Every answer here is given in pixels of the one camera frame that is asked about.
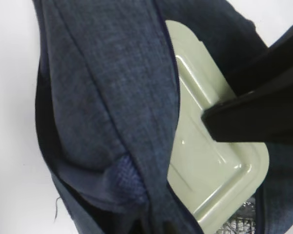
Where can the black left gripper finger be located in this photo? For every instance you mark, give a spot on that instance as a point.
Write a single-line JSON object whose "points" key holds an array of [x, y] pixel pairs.
{"points": [[262, 110]]}

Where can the green lidded glass container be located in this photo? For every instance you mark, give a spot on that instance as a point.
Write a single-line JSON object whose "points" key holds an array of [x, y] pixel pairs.
{"points": [[212, 179]]}

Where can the dark blue lunch bag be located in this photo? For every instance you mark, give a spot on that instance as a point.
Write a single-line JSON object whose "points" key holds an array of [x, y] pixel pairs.
{"points": [[108, 103]]}

